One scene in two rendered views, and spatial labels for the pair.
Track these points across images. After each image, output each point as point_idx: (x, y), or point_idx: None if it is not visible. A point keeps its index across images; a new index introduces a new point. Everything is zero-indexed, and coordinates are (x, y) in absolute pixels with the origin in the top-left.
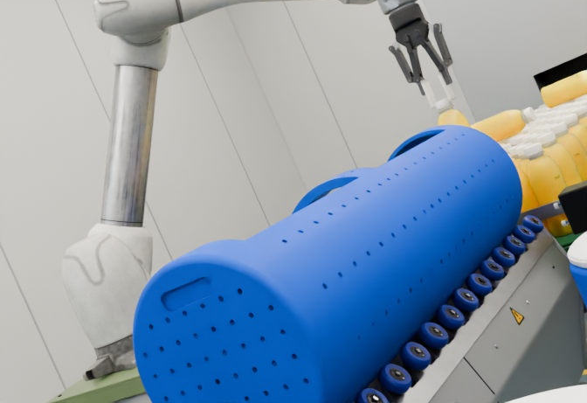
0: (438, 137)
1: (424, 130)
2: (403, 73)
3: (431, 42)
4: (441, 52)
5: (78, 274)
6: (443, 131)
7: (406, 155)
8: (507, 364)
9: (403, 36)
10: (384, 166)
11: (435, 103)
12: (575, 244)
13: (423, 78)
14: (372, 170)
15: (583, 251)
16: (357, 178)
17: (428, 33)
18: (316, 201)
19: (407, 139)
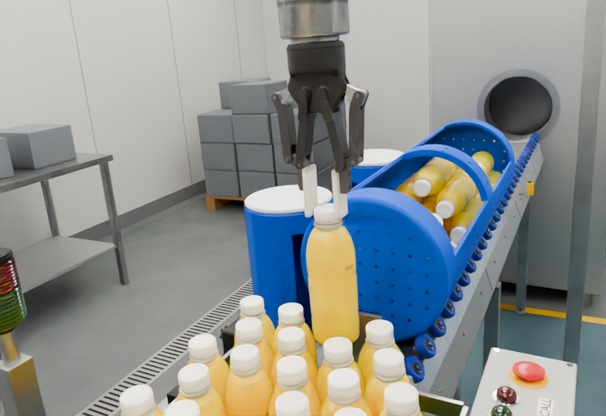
0: (358, 184)
1: (369, 193)
2: (362, 143)
3: (298, 116)
4: (295, 137)
5: None
6: (351, 190)
7: (384, 166)
8: None
9: None
10: (398, 157)
11: None
12: (325, 199)
13: (336, 166)
14: (405, 152)
15: (325, 194)
16: (411, 148)
17: (296, 101)
18: (426, 138)
19: (389, 189)
